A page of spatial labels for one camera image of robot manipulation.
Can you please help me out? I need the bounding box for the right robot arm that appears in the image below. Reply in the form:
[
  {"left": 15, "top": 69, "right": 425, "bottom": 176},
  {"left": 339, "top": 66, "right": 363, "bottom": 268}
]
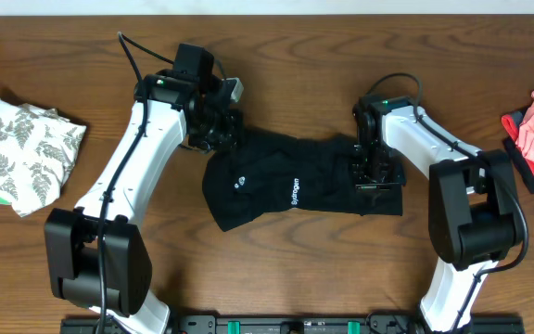
[{"left": 350, "top": 94, "right": 528, "bottom": 333}]

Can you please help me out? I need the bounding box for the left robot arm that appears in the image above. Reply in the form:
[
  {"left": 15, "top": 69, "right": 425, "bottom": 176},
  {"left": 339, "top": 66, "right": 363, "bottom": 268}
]
[{"left": 44, "top": 71, "right": 244, "bottom": 333}]

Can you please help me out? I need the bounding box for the white fern-print fabric bag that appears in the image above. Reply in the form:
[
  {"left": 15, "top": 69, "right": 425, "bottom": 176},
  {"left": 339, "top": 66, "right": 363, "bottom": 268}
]
[{"left": 0, "top": 97, "right": 86, "bottom": 217}]

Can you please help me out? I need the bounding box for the black t-shirt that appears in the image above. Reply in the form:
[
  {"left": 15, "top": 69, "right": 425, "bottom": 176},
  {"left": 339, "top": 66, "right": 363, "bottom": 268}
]
[{"left": 202, "top": 129, "right": 403, "bottom": 231}]

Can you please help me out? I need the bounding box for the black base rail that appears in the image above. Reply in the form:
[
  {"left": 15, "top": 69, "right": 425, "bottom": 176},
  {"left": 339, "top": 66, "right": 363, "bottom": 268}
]
[{"left": 59, "top": 312, "right": 526, "bottom": 334}]

